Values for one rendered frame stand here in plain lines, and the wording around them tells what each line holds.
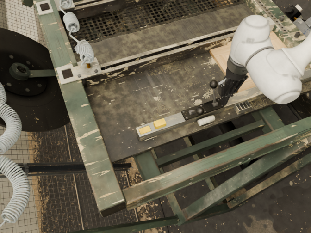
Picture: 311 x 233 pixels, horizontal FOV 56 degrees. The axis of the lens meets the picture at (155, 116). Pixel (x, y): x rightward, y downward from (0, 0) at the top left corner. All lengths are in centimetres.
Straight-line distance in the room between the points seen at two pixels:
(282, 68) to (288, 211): 192
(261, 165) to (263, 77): 103
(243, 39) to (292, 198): 189
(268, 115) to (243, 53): 61
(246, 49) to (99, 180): 69
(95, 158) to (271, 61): 71
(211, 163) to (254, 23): 57
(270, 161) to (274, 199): 91
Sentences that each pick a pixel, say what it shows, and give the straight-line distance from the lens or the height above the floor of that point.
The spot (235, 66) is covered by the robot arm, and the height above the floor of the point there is 160.
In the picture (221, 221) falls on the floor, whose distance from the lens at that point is 300.
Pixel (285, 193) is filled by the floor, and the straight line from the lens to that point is 269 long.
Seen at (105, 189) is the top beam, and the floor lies 183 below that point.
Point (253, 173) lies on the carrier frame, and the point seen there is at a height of 79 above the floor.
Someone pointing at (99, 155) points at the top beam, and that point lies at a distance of 118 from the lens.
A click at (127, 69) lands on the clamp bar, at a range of 147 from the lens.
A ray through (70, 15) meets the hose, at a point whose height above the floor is 183.
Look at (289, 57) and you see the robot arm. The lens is 92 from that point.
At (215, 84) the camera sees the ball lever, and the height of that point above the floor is 142.
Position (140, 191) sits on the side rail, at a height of 171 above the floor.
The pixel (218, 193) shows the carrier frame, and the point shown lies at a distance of 203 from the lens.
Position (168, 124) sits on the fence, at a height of 153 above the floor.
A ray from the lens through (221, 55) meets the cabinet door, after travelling 163.
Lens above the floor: 251
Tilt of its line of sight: 46 degrees down
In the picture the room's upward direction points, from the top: 83 degrees counter-clockwise
